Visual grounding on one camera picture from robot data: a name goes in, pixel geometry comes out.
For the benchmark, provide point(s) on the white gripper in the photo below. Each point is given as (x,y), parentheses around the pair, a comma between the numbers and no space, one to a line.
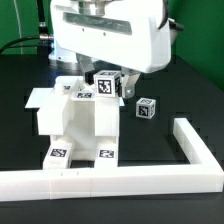
(132,33)

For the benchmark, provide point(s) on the white tagged cube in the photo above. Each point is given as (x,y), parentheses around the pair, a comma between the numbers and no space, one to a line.
(145,108)
(107,83)

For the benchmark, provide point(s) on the white chair seat part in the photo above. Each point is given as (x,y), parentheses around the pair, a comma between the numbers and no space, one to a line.
(84,147)

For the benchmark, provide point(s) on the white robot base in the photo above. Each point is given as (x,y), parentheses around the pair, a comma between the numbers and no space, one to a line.
(63,58)

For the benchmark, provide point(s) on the white tag sheet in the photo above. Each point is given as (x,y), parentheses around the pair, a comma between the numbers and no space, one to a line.
(37,97)

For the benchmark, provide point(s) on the white U-shaped frame fence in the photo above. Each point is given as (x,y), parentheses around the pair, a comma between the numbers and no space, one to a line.
(202,174)

